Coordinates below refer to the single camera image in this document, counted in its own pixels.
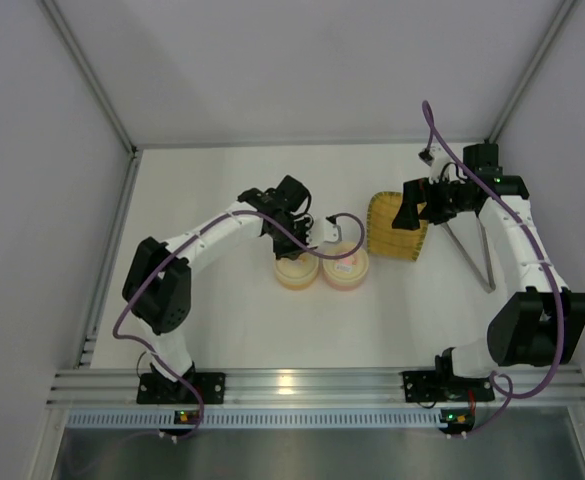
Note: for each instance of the slotted grey cable duct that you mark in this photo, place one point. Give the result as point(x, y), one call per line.
point(226, 418)

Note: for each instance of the cream lid orange knob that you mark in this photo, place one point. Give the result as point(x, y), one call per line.
point(304, 265)

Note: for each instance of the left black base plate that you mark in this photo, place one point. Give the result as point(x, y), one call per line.
point(155, 389)

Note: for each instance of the yellow woven tray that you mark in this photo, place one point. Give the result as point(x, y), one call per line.
point(382, 239)

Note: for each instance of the yellow lunch bowl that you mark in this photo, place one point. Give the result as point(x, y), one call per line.
point(296, 283)

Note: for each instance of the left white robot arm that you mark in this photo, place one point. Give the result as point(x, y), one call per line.
point(159, 283)

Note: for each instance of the left aluminium frame post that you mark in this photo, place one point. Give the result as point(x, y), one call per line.
point(67, 37)

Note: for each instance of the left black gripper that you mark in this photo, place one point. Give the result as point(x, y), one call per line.
point(286, 245)

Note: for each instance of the metal tongs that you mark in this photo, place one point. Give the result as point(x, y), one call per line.
point(481, 265)

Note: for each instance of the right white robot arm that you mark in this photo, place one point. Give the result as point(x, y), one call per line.
point(542, 319)

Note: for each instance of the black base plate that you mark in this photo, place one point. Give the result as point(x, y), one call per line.
point(155, 389)
point(429, 386)

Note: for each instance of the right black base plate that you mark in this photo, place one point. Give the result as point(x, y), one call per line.
point(429, 386)

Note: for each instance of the aluminium frame post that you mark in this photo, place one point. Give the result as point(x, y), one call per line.
point(548, 38)
point(67, 37)

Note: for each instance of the cream lid pink knob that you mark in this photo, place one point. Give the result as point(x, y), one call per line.
point(354, 265)

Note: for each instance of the right aluminium frame post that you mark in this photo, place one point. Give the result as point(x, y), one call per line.
point(548, 38)

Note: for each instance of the aluminium mounting rail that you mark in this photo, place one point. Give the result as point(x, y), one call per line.
point(243, 388)

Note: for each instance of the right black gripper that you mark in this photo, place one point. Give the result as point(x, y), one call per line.
point(430, 203)

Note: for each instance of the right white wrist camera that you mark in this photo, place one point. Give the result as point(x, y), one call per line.
point(438, 162)

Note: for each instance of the pink lunch bowl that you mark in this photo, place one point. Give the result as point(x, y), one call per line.
point(343, 284)

